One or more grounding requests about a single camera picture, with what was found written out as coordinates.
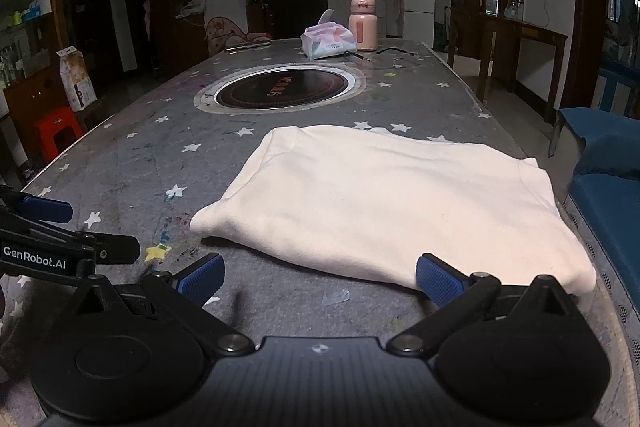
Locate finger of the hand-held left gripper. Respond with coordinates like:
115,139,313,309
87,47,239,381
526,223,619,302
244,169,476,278
74,232,142,266
0,187,75,233

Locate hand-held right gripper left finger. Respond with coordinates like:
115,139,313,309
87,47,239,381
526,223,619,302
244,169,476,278
70,253,256,358

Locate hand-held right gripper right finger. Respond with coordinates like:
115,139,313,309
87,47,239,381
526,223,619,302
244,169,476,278
387,253,577,358

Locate white sweater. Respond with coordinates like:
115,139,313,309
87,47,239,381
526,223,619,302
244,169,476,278
190,124,598,298

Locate red plastic stool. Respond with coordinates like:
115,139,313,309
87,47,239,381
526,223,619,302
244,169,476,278
34,107,85,164

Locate grey star-print tablecloth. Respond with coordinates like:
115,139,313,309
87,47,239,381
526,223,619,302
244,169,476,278
0,38,640,427

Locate printed paper bag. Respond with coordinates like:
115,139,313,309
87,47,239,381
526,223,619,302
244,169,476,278
56,47,98,112

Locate wooden shelf with goods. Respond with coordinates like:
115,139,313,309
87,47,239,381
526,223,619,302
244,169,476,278
0,0,67,188

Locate blue sofa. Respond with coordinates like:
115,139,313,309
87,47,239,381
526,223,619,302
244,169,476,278
565,172,640,358

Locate round black induction cooktop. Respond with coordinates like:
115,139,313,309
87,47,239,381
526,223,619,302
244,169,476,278
194,63,366,114

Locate blue cushion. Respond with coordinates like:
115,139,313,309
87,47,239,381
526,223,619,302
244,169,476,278
555,108,640,178

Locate metal rod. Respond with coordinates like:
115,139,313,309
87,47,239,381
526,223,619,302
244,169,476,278
225,41,273,54

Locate pink tissue pack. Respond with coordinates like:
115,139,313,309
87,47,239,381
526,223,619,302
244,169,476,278
300,9,358,60

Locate dark wooden side table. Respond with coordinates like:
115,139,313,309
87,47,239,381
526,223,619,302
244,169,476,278
447,7,568,124

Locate pink thermos bottle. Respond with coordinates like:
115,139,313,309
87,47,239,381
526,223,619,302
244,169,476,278
348,0,379,52

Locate small blue table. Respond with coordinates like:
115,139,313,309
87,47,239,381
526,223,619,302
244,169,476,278
597,57,640,114

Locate white refrigerator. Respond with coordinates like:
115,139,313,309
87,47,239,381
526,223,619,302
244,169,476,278
397,0,436,50

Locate glasses with black cable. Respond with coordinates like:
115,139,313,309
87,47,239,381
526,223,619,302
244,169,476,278
345,48,408,60

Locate dark wooden door frame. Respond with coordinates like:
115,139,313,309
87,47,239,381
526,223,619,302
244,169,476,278
570,0,608,108

